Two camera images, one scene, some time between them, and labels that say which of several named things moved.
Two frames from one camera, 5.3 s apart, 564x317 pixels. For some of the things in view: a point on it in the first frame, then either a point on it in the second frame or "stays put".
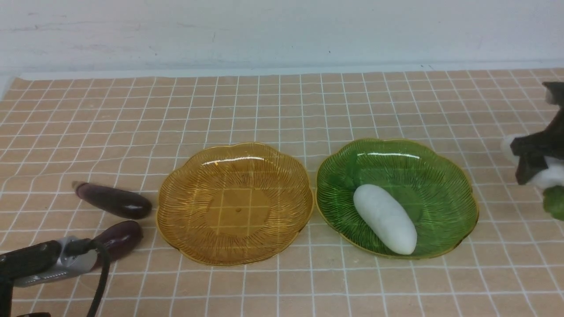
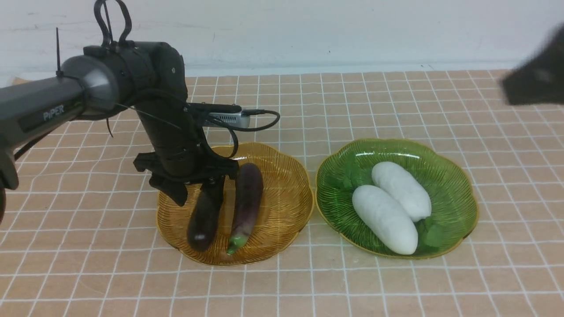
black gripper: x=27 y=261 -> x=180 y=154
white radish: x=553 y=177 -> x=411 y=196
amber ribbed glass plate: x=233 y=204 stays put
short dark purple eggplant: x=119 y=203 -> x=204 y=220
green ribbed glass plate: x=436 y=193 stays put
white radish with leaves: x=387 y=217 stays put
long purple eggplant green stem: x=119 y=239 -> x=250 y=191
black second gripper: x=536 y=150 -> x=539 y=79
